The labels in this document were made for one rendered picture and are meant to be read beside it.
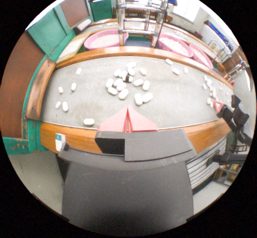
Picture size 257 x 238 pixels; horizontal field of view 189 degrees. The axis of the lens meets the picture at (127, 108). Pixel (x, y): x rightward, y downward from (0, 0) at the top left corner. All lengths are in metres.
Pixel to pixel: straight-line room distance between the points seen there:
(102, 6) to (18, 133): 2.91
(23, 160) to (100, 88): 1.27
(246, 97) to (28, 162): 6.18
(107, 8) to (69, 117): 2.82
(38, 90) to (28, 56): 0.19
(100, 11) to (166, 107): 2.90
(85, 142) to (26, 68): 0.43
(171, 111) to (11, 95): 0.63
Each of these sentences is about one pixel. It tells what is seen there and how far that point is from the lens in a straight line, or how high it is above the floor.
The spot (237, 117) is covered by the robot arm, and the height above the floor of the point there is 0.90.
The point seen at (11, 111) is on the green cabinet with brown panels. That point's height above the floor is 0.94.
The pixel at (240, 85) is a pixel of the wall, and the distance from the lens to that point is 5.02.
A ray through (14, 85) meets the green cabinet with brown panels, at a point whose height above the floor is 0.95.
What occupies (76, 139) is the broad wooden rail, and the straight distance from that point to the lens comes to 0.27.
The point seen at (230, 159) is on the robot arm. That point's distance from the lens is 0.67.
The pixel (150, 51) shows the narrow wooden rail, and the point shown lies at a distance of 0.38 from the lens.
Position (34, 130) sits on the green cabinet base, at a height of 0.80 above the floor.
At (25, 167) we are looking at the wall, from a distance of 1.34.
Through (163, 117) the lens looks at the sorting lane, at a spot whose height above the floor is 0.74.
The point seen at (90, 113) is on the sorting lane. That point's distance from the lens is 0.27.
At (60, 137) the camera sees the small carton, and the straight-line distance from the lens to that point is 0.29.
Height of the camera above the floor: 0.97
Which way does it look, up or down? 77 degrees down
